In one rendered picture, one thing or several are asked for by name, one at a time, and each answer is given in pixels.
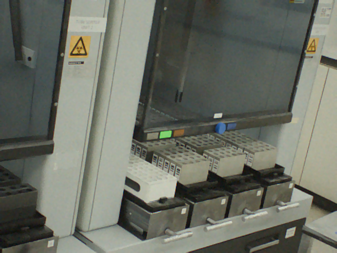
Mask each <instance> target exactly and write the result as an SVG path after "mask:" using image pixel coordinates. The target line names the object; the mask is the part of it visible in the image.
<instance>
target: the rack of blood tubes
mask: <svg viewBox="0 0 337 253"><path fill-rule="evenodd" d="M176 183H177V178H176V177H174V176H172V175H170V174H169V173H167V172H165V171H163V170H161V169H159V168H157V167H156V166H154V165H151V164H150V163H149V162H147V161H145V160H143V159H141V158H139V157H137V156H135V155H133V154H132V153H130V156H129V160H128V167H127V173H126V179H125V183H124V189H126V190H127V191H129V192H130V193H132V194H133V195H136V196H137V197H139V198H141V199H142V200H143V201H144V202H146V203H150V201H154V200H158V199H160V197H174V194H175V188H176Z"/></svg>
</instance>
